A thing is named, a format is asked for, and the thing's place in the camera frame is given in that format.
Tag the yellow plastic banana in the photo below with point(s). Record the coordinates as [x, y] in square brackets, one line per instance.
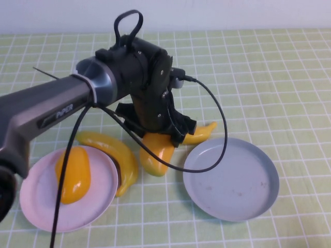
[124, 160]
[201, 134]

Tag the green checked tablecloth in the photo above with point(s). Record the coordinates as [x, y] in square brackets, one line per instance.
[258, 77]

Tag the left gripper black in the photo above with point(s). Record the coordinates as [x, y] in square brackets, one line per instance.
[151, 116]

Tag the pink round plate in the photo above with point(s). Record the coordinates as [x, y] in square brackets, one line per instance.
[98, 180]

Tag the white zip tie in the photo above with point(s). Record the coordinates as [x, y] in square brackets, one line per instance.
[93, 91]

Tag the yellow plastic mango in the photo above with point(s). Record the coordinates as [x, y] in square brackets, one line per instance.
[77, 175]

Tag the orange-blushed plastic mango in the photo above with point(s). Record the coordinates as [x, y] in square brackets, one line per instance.
[155, 160]

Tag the grey-blue round plate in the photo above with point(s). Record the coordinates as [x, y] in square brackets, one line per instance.
[238, 186]

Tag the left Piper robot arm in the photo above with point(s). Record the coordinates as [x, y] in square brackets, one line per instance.
[38, 103]

